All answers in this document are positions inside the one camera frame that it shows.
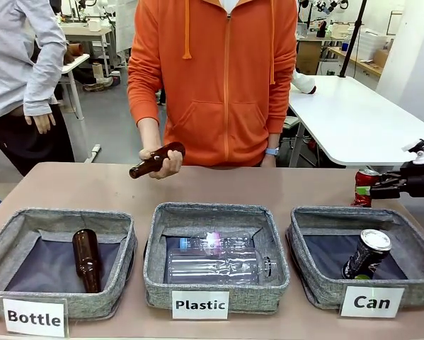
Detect orange-hoodie person's right hand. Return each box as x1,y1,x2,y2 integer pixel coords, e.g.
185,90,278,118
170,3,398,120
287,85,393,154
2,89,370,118
139,147,185,180

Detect white sleeved arm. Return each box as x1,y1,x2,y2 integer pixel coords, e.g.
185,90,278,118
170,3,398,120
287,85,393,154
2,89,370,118
291,68,317,95

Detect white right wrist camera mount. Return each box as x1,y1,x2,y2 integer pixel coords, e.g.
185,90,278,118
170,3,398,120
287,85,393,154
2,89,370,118
401,139,424,165

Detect black drink can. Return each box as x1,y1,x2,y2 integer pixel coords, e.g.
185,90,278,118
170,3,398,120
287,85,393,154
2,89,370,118
340,229,393,281

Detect clear plastic bottle blue cap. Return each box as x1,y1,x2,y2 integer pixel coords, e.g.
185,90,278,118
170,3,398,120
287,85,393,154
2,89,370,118
178,230,256,255

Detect wooden bench shelf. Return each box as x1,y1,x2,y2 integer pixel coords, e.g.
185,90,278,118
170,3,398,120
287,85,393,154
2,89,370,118
326,45,384,77

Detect person in grey shirt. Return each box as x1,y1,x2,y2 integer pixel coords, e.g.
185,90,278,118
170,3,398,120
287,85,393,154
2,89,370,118
0,0,76,177

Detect white Can label sign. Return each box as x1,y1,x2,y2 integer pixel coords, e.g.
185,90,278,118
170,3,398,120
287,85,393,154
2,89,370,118
340,285,406,319

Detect cardboard box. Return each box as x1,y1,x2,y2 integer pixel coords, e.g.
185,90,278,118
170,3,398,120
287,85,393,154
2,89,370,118
296,40,323,75

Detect grey fabric basket labelled Plastic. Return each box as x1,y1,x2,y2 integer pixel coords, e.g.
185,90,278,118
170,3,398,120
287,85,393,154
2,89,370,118
143,202,291,315

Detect large clear capless plastic bottle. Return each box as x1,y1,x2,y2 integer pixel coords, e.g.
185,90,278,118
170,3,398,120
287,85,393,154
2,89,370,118
165,246,280,286

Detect black tripod pole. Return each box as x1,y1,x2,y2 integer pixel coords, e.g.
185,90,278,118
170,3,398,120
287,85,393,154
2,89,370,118
338,0,368,78

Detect white Bottle label sign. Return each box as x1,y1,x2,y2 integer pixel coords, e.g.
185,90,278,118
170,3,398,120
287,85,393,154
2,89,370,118
1,297,69,338

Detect brown glass bottle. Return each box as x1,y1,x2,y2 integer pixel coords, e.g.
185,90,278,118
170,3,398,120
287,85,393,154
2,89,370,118
71,228,103,294
128,141,187,179

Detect hanging white coat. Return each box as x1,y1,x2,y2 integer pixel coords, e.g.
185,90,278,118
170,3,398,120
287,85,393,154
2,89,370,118
115,0,139,54

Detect grey fabric basket labelled Can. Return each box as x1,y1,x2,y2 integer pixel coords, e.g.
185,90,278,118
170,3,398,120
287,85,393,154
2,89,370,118
285,206,424,310

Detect crushed red drink can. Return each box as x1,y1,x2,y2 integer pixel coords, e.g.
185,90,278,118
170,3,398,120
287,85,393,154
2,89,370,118
350,169,382,208

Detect orange-hoodie person's right forearm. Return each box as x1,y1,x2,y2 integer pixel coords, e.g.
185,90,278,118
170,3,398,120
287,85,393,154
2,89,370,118
137,118,164,152

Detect large white table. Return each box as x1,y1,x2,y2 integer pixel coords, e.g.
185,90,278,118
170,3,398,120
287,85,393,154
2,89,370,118
287,75,424,168

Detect small white table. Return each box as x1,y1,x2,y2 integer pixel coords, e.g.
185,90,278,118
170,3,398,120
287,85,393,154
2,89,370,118
57,52,101,164

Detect person in orange hoodie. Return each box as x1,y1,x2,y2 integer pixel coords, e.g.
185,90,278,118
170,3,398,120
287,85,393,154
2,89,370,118
127,0,298,167

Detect stacked white boxes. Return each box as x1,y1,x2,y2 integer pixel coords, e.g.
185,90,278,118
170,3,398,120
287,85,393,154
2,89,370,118
358,27,391,54

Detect white Plastic label sign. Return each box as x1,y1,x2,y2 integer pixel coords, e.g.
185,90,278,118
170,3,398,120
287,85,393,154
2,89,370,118
171,290,230,320

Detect grey fabric basket labelled Bottle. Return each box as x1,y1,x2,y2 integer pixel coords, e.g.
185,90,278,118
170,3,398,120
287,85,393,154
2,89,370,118
0,208,138,319

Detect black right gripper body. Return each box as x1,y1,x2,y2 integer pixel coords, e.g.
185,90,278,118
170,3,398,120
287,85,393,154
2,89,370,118
397,161,424,198

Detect brown cylinder object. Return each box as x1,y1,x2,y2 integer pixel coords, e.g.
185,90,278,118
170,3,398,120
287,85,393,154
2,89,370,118
63,42,86,65

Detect grey-shirt person's hand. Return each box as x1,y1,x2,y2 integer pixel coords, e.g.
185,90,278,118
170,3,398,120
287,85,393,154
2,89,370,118
24,112,57,135

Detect white workbench desk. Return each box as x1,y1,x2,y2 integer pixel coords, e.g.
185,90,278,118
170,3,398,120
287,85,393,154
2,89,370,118
61,24,114,77

